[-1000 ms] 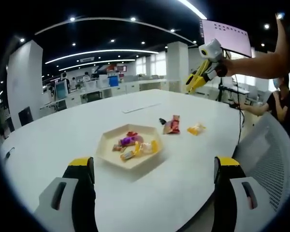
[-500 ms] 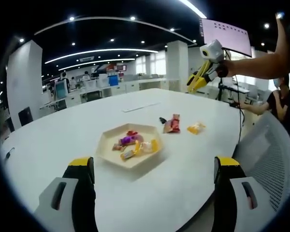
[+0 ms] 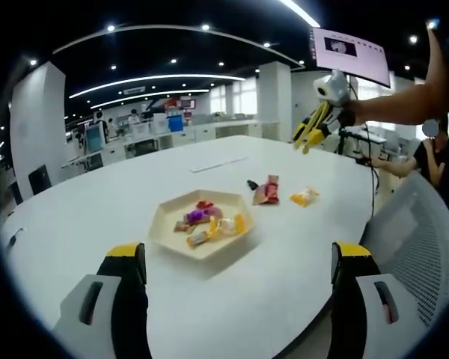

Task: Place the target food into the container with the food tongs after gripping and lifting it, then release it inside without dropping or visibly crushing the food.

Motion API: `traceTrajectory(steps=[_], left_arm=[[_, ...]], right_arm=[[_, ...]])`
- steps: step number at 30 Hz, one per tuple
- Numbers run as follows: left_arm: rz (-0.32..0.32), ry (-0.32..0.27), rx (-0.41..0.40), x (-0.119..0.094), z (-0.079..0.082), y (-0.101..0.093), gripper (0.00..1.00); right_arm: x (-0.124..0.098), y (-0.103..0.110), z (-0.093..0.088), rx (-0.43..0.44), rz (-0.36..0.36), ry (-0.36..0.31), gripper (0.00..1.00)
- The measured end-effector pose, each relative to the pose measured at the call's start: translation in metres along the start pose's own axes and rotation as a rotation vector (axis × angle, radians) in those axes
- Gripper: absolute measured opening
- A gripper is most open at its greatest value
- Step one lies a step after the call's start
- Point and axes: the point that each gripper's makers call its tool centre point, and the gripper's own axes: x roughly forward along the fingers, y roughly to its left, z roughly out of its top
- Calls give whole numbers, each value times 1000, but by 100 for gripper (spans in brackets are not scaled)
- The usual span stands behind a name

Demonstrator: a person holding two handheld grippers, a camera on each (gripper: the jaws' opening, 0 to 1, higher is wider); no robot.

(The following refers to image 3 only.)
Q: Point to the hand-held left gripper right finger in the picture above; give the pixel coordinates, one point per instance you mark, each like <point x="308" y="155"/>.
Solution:
<point x="349" y="299"/>

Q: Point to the small red candy packet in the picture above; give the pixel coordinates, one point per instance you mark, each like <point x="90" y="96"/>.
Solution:
<point x="204" y="204"/>

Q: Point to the small black snack packet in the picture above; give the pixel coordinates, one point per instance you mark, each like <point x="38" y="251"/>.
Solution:
<point x="252" y="184"/>

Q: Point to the grey mesh office chair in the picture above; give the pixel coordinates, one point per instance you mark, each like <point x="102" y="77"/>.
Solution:
<point x="415" y="243"/>

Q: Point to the yellow clear snack packet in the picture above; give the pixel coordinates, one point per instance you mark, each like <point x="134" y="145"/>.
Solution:
<point x="228" y="224"/>
<point x="304" y="196"/>

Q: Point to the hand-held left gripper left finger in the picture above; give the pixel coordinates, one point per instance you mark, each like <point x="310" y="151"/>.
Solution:
<point x="129" y="299"/>

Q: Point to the orange snack packet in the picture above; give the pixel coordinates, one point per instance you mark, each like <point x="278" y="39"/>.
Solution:
<point x="197" y="238"/>

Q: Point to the small brown candy packet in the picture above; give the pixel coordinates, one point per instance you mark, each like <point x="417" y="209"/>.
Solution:
<point x="181" y="226"/>

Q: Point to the purple snack packet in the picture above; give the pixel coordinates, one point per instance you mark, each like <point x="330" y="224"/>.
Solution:
<point x="198" y="215"/>

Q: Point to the large wall monitor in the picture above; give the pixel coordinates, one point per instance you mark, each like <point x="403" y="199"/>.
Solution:
<point x="351" y="56"/>

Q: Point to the white kiosk screen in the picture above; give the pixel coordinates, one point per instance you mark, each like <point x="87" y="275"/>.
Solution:
<point x="94" y="138"/>

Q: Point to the yellow food tongs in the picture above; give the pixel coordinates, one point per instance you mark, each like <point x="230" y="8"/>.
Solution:
<point x="316" y="119"/>

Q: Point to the beige hexagonal container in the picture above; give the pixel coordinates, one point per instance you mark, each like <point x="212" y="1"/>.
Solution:
<point x="164" y="232"/>

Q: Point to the black tool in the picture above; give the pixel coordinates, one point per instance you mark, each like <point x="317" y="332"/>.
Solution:
<point x="15" y="237"/>

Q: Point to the black office chair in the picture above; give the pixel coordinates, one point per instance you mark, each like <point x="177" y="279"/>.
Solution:
<point x="39" y="179"/>
<point x="15" y="192"/>

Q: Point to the blue storage box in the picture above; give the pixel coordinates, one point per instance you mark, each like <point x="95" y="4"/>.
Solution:
<point x="174" y="123"/>

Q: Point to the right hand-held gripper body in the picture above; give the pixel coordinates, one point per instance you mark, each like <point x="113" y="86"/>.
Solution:
<point x="335" y="89"/>

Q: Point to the row of white cabinets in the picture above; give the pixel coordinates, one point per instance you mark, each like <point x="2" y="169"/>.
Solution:
<point x="206" y="131"/>

